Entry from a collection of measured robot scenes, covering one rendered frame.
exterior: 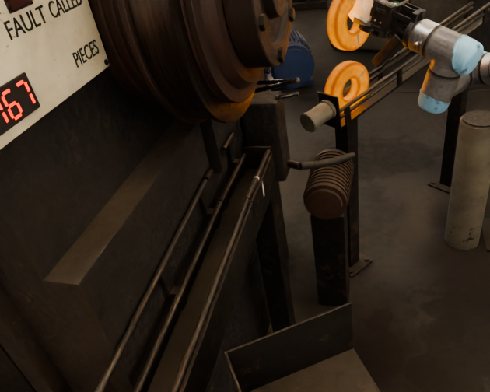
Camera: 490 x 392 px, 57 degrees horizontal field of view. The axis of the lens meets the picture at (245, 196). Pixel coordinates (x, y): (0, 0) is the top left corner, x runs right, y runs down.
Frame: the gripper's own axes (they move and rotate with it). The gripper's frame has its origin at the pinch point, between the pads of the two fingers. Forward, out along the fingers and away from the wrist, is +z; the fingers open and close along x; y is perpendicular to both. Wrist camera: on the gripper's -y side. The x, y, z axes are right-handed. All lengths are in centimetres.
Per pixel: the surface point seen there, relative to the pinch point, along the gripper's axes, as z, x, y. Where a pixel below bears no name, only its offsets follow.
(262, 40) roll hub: -23, 53, 20
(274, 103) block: -5.5, 31.5, -11.7
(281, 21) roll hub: -13.7, 39.2, 14.8
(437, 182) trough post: -18, -62, -90
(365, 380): -63, 65, -16
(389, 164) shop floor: 7, -63, -97
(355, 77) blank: -4.6, -1.8, -18.1
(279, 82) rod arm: -12.8, 37.5, 0.4
